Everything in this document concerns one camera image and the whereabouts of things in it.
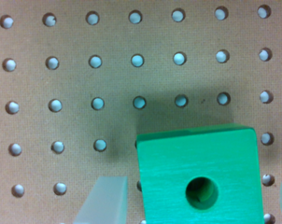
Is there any green cube block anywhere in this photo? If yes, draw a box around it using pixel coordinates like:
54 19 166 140
136 124 264 224

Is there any translucent gripper left finger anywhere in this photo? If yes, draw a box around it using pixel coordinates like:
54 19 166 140
73 176 128 224

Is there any brown pegboard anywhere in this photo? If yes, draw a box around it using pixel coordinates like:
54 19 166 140
0 0 282 224

